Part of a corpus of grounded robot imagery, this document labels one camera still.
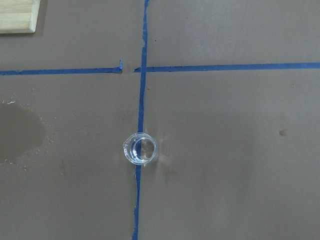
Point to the clear glass measuring cup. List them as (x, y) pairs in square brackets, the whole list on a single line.
[(141, 149)]

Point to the spilled liquid puddle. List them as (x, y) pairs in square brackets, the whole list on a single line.
[(20, 131)]

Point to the bamboo cutting board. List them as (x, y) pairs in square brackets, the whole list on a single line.
[(19, 16)]

